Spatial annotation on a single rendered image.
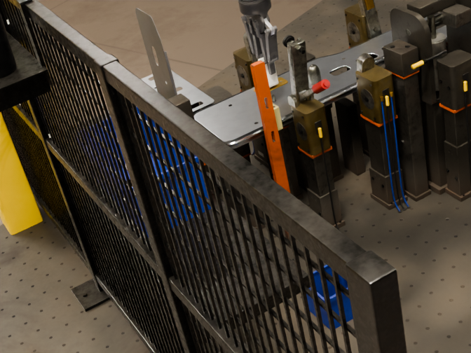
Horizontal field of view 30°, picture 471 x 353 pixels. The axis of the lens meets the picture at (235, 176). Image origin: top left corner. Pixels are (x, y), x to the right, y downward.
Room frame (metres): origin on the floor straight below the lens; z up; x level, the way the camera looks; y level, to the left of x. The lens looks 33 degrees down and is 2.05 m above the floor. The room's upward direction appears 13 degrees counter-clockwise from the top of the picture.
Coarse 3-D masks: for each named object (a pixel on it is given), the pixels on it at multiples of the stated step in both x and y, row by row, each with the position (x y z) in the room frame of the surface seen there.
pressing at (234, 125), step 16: (384, 32) 2.19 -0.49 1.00; (352, 48) 2.13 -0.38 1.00; (368, 48) 2.11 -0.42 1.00; (320, 64) 2.08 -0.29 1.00; (336, 64) 2.06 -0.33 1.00; (352, 64) 2.04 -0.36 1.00; (288, 80) 2.04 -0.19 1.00; (336, 80) 1.98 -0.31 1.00; (352, 80) 1.96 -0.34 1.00; (240, 96) 2.01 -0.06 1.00; (256, 96) 1.99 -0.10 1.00; (320, 96) 1.91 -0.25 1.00; (336, 96) 1.89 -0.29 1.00; (208, 112) 1.97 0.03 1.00; (224, 112) 1.95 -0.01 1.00; (240, 112) 1.93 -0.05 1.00; (256, 112) 1.91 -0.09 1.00; (288, 112) 1.87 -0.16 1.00; (208, 128) 1.88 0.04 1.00; (224, 128) 1.87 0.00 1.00; (240, 128) 1.85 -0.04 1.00; (256, 128) 1.83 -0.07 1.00; (240, 144) 1.79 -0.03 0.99
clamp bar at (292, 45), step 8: (288, 40) 1.82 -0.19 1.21; (304, 40) 1.79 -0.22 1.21; (288, 48) 1.79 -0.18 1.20; (296, 48) 1.78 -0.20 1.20; (304, 48) 1.79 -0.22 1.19; (288, 56) 1.80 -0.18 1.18; (296, 56) 1.79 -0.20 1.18; (304, 56) 1.79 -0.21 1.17; (296, 64) 1.79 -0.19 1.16; (304, 64) 1.80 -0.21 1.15; (296, 72) 1.79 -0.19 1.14; (304, 72) 1.80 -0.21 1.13; (296, 80) 1.79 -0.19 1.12; (304, 80) 1.80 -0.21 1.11; (296, 88) 1.79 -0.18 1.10; (304, 88) 1.80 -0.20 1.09; (296, 96) 1.80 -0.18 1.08
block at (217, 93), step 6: (204, 90) 2.13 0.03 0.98; (210, 90) 2.12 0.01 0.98; (216, 90) 2.11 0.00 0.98; (222, 90) 2.10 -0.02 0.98; (210, 96) 2.09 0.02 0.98; (216, 96) 2.08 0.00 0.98; (222, 96) 2.07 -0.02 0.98; (228, 96) 2.06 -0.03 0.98; (216, 102) 2.05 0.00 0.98; (204, 108) 2.09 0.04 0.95
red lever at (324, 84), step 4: (324, 80) 1.71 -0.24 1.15; (316, 84) 1.73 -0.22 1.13; (320, 84) 1.70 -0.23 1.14; (324, 84) 1.70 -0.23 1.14; (328, 84) 1.70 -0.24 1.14; (312, 88) 1.74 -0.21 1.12; (316, 88) 1.72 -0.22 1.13; (320, 88) 1.71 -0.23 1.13; (324, 88) 1.70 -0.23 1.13; (304, 92) 1.78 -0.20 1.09; (308, 92) 1.76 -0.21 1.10; (312, 92) 1.75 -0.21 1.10; (316, 92) 1.73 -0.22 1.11; (300, 96) 1.80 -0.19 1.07; (304, 96) 1.78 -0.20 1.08; (308, 96) 1.77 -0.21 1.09; (300, 100) 1.81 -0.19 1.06
